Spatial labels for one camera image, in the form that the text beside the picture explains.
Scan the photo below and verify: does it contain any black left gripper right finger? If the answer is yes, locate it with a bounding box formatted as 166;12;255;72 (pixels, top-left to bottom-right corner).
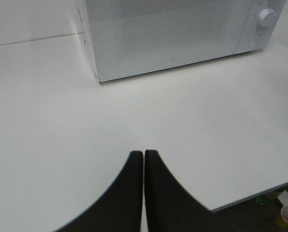
145;150;240;232

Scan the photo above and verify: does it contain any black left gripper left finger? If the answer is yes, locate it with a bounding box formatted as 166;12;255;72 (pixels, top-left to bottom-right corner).
58;151;143;232

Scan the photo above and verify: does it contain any white timer knob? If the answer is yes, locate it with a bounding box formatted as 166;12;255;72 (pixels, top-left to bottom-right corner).
258;8;277;28

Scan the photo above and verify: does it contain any white box on floor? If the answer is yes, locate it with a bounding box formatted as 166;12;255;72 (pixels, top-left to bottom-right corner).
277;190;288;206

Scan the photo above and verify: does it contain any white microwave oven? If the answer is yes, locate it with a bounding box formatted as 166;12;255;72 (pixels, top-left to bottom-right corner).
77;0;287;84

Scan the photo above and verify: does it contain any green bottle on floor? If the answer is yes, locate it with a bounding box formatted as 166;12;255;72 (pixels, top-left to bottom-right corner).
255;195;269;206

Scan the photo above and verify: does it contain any white microwave door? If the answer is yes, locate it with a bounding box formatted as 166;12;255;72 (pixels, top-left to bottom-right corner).
85;0;258;82

